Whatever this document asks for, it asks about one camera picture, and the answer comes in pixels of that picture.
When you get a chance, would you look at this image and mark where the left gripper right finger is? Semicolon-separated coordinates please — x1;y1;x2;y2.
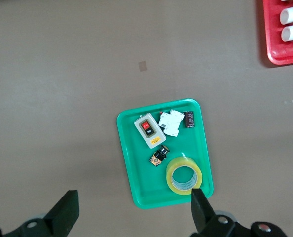
191;188;236;237

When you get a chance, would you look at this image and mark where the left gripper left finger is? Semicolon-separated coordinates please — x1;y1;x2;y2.
44;189;80;237

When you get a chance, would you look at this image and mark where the yellow packing tape roll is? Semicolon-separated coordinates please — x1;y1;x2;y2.
166;156;203;196

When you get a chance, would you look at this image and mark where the green plastic tray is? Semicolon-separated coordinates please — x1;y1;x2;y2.
116;98;214;210

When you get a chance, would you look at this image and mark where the red tray holding fittings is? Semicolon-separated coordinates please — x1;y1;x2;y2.
262;0;293;66

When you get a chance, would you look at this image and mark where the black push button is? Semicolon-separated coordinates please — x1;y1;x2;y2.
149;145;170;168

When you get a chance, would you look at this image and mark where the white circuit breaker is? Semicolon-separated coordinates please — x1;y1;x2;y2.
158;109;185;138

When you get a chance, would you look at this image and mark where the white-capped metal pipe fitting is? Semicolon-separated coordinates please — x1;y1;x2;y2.
279;4;293;25
281;22;293;49

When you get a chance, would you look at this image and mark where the grey on-off switch box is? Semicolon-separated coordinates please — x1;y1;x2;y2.
134;112;167;150

